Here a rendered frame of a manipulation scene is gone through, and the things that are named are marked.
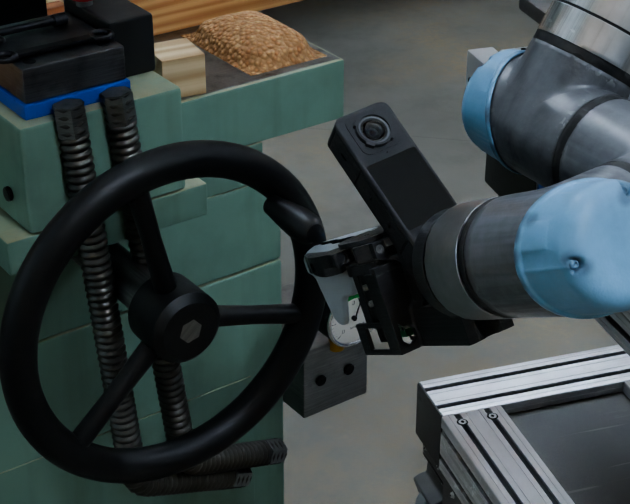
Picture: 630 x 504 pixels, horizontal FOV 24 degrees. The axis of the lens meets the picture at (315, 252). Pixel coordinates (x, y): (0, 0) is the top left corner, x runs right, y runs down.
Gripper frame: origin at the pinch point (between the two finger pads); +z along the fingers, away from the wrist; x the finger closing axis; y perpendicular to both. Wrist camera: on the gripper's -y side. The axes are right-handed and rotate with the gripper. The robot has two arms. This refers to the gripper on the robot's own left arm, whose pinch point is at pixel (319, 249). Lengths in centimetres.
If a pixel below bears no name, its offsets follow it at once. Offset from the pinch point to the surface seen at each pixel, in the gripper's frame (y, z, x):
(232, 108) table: -12.5, 20.6, 6.5
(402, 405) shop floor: 41, 113, 61
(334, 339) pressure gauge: 11.5, 27.0, 11.8
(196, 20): -22.0, 33.3, 11.9
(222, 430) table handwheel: 12.3, 12.7, -7.4
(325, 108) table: -9.8, 22.6, 16.6
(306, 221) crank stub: -2.5, -1.5, -1.0
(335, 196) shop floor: 9, 176, 95
